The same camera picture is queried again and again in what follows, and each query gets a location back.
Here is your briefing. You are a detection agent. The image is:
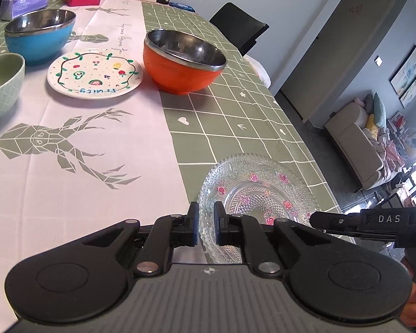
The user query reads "beige door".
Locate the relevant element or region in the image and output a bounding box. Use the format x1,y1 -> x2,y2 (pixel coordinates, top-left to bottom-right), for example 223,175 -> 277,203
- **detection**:
281,0 -> 408,126

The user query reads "beige sofa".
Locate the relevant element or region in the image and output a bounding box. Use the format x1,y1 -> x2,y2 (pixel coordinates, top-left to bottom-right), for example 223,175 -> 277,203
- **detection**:
324,103 -> 385,191

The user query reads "framed wall picture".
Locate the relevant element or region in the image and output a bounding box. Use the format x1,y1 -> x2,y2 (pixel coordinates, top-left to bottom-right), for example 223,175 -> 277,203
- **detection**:
399,70 -> 416,109
390,46 -> 416,84

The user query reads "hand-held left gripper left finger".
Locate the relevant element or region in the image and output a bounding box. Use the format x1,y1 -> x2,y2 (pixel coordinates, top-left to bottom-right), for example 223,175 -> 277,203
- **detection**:
80,201 -> 200,279

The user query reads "white cloth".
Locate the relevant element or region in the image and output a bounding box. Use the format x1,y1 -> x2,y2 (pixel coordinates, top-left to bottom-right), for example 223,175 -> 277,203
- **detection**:
246,55 -> 273,87

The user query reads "green ceramic bowl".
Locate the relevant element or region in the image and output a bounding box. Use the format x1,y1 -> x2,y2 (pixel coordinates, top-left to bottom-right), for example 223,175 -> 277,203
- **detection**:
0,53 -> 26,122

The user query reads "pink deer print table runner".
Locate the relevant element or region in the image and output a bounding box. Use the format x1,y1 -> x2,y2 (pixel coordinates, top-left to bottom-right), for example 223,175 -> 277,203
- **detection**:
0,0 -> 210,321

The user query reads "clear glass plate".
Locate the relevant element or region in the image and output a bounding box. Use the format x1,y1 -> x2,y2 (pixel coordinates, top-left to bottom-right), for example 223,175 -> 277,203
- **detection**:
198,153 -> 320,265

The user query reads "green checked tablecloth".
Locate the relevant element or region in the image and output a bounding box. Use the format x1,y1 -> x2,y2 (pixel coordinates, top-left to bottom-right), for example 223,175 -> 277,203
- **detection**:
0,0 -> 344,266

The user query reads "white painted fruit plate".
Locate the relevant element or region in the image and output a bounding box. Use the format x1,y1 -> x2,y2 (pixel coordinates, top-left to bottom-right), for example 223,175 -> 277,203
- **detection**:
47,47 -> 145,100

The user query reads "teal cushion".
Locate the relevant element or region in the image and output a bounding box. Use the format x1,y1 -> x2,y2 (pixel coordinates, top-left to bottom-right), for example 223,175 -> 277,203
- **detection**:
372,92 -> 387,130

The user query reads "blue steel bowl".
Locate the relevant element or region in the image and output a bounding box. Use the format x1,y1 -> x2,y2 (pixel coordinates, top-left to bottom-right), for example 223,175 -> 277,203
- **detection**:
4,9 -> 77,66

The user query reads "orange steel bowl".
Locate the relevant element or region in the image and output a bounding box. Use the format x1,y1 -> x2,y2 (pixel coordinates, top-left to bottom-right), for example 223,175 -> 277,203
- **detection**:
143,29 -> 227,95

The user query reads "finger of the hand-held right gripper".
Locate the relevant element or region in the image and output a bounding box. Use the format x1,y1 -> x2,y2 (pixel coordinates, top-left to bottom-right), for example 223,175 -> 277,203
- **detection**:
309,211 -> 364,241

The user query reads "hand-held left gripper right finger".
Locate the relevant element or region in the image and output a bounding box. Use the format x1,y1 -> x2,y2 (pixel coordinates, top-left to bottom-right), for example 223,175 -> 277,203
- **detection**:
214,201 -> 334,279

